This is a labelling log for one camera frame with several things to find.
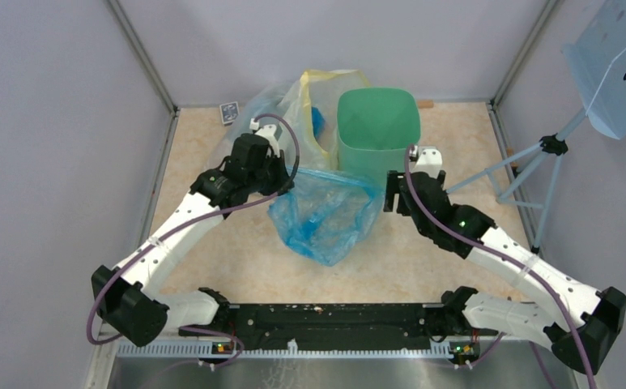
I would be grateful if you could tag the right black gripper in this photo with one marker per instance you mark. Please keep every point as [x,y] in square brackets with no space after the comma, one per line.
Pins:
[389,200]

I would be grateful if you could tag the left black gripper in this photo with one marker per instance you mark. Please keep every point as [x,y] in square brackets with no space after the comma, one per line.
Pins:
[283,176]

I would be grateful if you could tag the blue plastic trash bag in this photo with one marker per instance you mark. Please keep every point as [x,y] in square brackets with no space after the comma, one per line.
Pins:
[326,214]

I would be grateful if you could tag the clear yellow-trimmed trash bag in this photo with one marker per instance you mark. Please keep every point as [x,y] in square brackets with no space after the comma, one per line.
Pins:
[309,105]

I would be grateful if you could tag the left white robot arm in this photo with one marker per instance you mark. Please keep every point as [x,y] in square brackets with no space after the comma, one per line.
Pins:
[128,297]

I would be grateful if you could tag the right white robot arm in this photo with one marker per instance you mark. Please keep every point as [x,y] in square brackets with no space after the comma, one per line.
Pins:
[576,322]

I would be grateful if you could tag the green plastic trash bin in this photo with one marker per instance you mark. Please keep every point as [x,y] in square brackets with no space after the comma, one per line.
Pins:
[375,126]

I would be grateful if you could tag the small wooden block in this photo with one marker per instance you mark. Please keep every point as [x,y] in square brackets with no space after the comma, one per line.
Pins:
[425,104]

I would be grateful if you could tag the light blue tripod stand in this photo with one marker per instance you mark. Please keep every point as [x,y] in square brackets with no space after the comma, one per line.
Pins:
[522,165]

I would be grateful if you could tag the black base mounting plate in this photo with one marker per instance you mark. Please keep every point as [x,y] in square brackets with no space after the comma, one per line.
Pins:
[343,327]

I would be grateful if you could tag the light blue perforated lamp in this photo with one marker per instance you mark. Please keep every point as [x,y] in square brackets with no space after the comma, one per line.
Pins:
[597,62]

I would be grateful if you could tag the white toothed cable rail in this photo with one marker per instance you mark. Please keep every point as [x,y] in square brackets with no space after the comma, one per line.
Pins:
[204,349]

